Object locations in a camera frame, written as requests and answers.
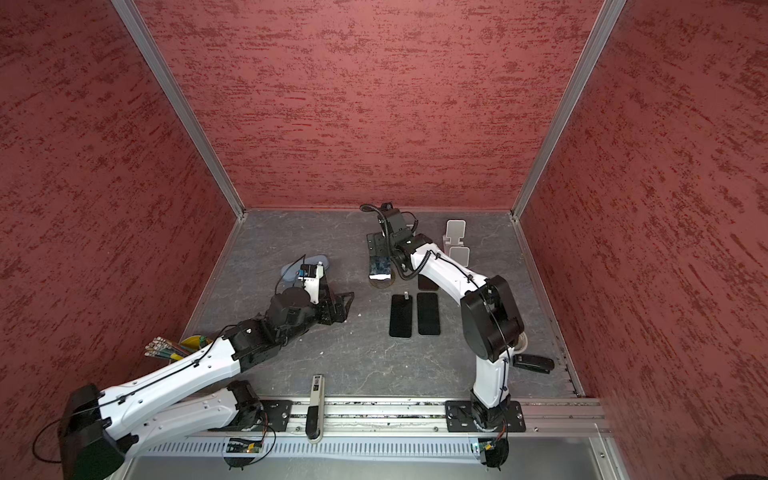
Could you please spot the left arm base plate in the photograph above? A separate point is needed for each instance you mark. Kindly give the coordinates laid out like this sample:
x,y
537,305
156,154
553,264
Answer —
x,y
275,413

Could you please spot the aluminium rail frame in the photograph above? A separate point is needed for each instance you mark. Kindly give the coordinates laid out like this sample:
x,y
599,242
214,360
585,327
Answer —
x,y
425,417

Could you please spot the roll of tape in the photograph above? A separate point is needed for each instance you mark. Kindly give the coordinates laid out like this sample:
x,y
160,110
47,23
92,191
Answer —
x,y
521,344

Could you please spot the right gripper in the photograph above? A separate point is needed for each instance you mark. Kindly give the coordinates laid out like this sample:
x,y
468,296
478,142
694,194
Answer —
x,y
376,244

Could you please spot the black phone stand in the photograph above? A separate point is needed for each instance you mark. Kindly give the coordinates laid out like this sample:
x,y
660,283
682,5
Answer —
x,y
401,314

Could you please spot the black phone with sticker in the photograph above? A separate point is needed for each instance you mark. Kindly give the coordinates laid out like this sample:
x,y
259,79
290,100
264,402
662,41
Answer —
x,y
426,284

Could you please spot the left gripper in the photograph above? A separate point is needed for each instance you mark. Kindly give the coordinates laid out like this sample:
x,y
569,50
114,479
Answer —
x,y
329,317

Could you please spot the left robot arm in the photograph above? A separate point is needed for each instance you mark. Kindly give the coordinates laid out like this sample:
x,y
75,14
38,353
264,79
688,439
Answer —
x,y
101,429

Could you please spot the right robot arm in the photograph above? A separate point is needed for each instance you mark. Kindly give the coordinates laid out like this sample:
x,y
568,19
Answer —
x,y
492,325

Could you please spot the grey oval pad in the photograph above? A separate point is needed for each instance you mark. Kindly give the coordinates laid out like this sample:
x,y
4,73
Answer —
x,y
289,273

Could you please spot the white phone stand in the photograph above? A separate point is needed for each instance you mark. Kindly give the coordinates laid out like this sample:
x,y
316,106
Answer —
x,y
460,254
454,234

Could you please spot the black remote on table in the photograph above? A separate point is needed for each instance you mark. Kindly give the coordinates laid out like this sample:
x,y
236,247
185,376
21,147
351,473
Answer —
x,y
534,363

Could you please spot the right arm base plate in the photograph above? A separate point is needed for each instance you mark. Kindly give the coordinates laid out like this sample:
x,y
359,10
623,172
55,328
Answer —
x,y
468,417

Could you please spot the yellow cup with pens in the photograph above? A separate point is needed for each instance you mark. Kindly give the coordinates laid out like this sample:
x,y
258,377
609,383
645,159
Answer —
x,y
172,351

